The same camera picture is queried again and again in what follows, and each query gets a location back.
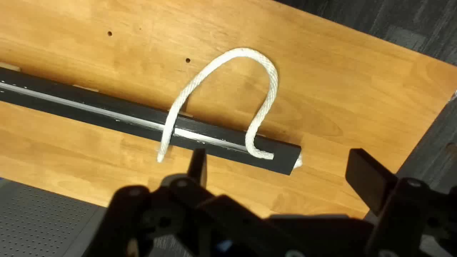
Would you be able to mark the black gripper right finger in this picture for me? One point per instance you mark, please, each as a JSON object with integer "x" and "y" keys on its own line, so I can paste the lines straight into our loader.
{"x": 368, "y": 179}

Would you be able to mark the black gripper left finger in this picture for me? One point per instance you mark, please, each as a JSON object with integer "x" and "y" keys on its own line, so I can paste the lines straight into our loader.
{"x": 198, "y": 166}

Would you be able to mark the perforated optical breadboard table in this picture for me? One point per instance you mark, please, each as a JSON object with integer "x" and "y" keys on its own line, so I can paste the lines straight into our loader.
{"x": 37, "y": 223}

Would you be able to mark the long black groove rail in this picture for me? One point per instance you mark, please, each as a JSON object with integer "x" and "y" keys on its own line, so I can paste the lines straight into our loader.
{"x": 280, "y": 159}

